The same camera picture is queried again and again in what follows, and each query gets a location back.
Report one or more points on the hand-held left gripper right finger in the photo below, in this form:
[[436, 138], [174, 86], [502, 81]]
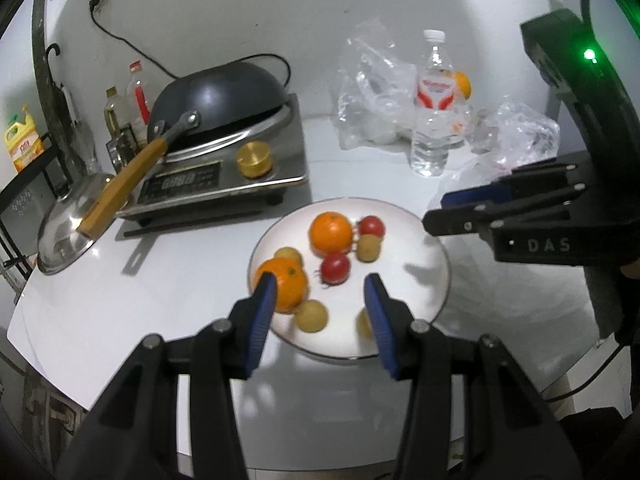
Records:
[[381, 330]]

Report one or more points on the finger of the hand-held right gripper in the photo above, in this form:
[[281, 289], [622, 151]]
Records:
[[450, 222], [475, 196]]

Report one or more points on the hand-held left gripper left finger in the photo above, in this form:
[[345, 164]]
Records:
[[262, 320]]

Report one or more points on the yellow longan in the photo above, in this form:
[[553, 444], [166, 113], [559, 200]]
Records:
[[369, 247], [311, 315], [289, 255], [365, 322]]

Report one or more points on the small orange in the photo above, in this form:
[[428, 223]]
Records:
[[287, 285]]

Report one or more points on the white plate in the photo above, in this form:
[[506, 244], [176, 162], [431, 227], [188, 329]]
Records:
[[415, 270]]

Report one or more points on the red tomato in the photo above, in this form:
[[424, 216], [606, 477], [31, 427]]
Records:
[[372, 226], [335, 267]]

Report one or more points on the large orange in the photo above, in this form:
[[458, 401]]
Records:
[[330, 232]]

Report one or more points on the clear water bottle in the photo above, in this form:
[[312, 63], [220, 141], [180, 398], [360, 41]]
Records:
[[432, 140]]

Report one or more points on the crumpled clear plastic bag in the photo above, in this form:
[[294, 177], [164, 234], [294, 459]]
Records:
[[520, 130]]

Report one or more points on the steel induction cooker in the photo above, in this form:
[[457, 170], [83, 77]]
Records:
[[280, 170]]

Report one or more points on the brass knob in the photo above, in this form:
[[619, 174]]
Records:
[[255, 159]]

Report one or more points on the steel pot lid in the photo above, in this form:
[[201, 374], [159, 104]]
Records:
[[60, 230]]

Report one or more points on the glass oil bottle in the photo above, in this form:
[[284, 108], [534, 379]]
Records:
[[115, 115]]

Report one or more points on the red label bottle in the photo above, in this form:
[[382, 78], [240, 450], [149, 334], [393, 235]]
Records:
[[137, 92]]

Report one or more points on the black metal rack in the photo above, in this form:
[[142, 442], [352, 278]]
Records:
[[30, 180]]

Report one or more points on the black umbrella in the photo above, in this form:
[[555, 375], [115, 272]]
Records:
[[67, 110]]

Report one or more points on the yellow oil jug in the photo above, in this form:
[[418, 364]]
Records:
[[22, 140]]

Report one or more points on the dark vertical pipe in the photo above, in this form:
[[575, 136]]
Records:
[[40, 60]]

